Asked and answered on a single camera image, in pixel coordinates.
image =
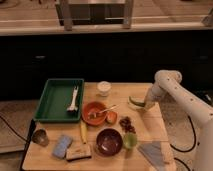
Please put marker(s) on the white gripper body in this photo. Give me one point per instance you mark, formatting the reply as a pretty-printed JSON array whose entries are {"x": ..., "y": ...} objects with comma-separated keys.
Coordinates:
[{"x": 155, "y": 93}]

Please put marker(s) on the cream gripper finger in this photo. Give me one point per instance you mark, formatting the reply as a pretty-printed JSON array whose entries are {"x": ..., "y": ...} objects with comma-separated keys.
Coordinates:
[{"x": 149, "y": 104}]

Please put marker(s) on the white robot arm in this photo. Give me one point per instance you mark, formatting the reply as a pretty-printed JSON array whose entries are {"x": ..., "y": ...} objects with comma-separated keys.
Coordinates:
[{"x": 168, "y": 81}]

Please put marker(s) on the purple bowl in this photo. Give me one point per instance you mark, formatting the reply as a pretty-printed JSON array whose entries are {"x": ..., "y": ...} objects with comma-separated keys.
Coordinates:
[{"x": 109, "y": 142}]

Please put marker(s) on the orange bowl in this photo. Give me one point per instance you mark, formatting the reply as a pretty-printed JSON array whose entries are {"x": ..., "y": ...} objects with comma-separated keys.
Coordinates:
[{"x": 93, "y": 107}]

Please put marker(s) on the brown dried food pile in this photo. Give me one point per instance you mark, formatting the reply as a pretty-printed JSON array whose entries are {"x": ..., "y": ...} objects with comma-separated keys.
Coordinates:
[{"x": 126, "y": 125}]

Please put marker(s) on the orange fruit piece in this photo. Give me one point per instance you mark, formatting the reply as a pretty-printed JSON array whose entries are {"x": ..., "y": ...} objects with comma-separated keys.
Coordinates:
[{"x": 111, "y": 117}]

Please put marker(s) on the small green cup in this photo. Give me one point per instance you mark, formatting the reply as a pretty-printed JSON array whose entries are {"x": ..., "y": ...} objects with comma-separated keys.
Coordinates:
[{"x": 129, "y": 140}]

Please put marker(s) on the grey folded cloth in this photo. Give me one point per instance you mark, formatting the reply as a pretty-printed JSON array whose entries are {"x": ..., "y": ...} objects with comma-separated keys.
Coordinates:
[{"x": 152, "y": 152}]

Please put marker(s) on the white cup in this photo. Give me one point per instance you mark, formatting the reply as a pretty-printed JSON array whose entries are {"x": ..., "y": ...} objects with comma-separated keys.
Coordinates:
[{"x": 104, "y": 88}]

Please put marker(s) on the metal spoon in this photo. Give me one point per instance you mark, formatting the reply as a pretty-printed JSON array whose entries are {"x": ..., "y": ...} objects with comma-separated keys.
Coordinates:
[{"x": 103, "y": 110}]

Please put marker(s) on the yellow banana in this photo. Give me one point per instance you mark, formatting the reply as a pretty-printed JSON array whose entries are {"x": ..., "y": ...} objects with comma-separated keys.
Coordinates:
[{"x": 83, "y": 130}]

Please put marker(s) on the white spatula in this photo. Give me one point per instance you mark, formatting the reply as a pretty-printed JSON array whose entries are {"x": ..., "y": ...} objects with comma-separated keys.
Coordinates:
[{"x": 72, "y": 107}]

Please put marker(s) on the brown wooden block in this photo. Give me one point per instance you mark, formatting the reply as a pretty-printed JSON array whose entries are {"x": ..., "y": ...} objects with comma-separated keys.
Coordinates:
[{"x": 77, "y": 153}]

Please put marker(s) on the green plastic tray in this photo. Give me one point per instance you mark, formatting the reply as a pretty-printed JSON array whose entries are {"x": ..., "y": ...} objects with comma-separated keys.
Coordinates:
[{"x": 56, "y": 97}]

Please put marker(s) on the blue sponge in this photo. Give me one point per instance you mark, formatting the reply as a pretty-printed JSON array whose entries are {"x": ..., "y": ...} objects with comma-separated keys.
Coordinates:
[{"x": 61, "y": 146}]

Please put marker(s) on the wooden chair frame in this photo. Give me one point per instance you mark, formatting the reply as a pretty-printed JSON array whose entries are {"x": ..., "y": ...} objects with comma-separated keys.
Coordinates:
[{"x": 94, "y": 12}]

